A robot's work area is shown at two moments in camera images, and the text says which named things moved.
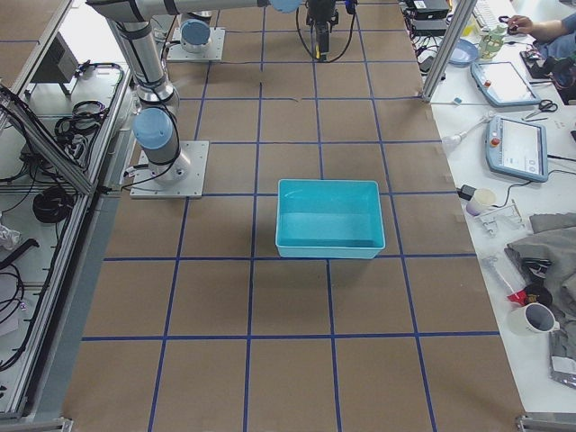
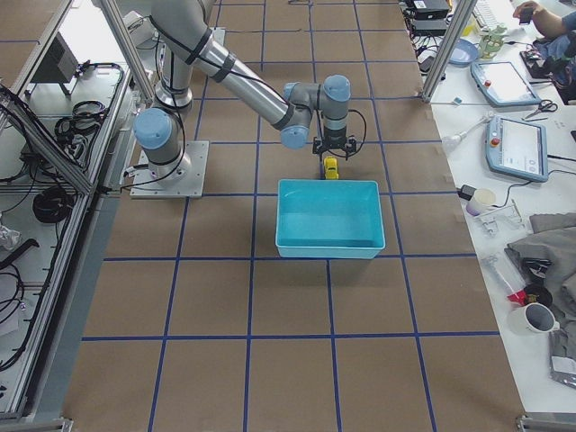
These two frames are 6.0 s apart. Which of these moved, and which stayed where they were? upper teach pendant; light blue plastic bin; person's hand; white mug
Moved: person's hand
Stayed: white mug; light blue plastic bin; upper teach pendant
